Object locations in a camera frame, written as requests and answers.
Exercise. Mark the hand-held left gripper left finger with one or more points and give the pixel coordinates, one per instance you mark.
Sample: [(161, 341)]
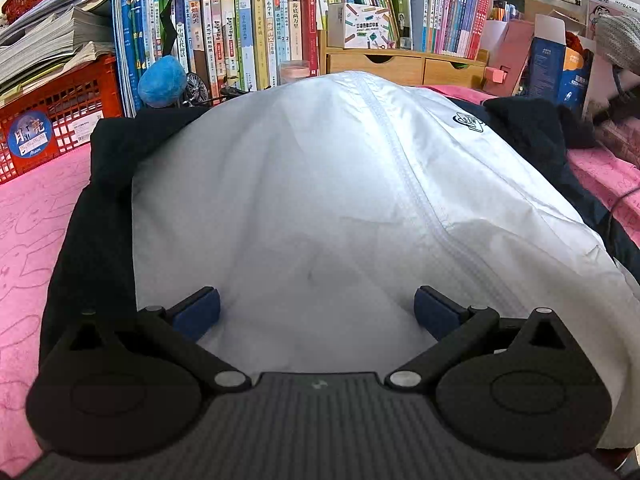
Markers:
[(200, 311)]

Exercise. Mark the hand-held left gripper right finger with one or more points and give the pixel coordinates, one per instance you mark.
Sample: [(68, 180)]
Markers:
[(434, 311)]

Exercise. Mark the white and navy jacket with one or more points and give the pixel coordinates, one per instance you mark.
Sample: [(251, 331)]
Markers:
[(325, 200)]

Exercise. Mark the pink blanket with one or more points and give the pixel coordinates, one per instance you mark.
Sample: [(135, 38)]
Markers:
[(30, 240)]

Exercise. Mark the small bicycle model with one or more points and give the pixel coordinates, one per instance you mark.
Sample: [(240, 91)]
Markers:
[(196, 91)]

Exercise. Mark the blue plush ball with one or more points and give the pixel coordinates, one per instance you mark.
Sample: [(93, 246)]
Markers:
[(162, 82)]

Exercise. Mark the red plastic crate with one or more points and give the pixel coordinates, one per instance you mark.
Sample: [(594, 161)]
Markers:
[(75, 110)]

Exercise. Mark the wooden drawer organizer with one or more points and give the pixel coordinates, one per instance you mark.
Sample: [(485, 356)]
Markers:
[(400, 67)]

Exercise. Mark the white tote bag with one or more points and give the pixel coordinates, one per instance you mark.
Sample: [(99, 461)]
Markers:
[(620, 140)]

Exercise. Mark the blue cardboard box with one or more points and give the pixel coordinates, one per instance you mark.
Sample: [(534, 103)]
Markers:
[(545, 70)]

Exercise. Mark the pink cardboard box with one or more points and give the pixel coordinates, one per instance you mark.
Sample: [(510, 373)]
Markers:
[(515, 50)]

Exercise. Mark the row of tall books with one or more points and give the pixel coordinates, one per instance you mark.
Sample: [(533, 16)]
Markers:
[(240, 35)]

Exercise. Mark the white printed box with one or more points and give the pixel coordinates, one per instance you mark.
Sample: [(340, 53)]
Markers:
[(367, 25)]

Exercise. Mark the row of slim colourful books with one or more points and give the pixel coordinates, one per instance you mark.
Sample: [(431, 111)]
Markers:
[(450, 15)]

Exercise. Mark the stack of papers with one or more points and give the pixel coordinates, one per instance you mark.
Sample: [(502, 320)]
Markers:
[(45, 40)]

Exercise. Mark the grey knitted cloth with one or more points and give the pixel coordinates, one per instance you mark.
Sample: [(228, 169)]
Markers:
[(617, 40)]

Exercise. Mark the white printed booklet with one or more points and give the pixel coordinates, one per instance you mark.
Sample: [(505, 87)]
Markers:
[(612, 5)]

